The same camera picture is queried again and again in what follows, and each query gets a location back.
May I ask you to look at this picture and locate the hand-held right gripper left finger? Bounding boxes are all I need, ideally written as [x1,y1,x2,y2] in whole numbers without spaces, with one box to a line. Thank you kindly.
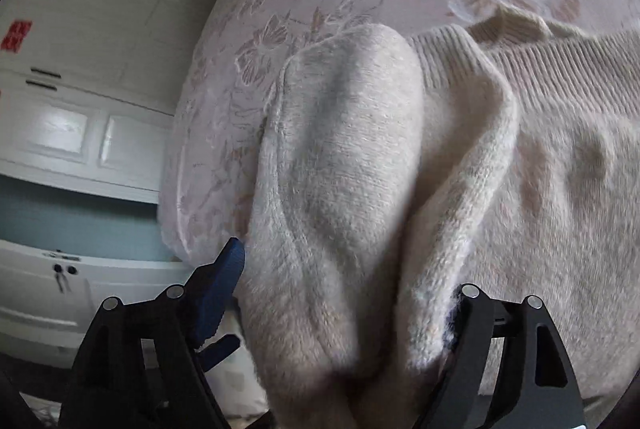
[57,236,247,429]

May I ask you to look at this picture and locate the red paper decoration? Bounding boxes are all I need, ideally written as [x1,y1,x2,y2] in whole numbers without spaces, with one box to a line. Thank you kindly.
[0,19,34,52]

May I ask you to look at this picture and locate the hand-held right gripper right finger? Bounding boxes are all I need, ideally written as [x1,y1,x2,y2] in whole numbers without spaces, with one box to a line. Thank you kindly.
[415,283,586,429]

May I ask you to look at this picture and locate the cream knit sweater black hearts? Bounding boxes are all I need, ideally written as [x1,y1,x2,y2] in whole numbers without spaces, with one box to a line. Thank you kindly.
[235,4,640,429]

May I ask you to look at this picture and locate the white low cabinet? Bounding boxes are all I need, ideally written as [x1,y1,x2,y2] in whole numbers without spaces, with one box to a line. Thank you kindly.
[0,236,241,370]

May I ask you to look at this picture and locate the white wardrobe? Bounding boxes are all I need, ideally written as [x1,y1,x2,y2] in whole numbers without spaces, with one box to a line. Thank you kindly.
[0,0,222,206]

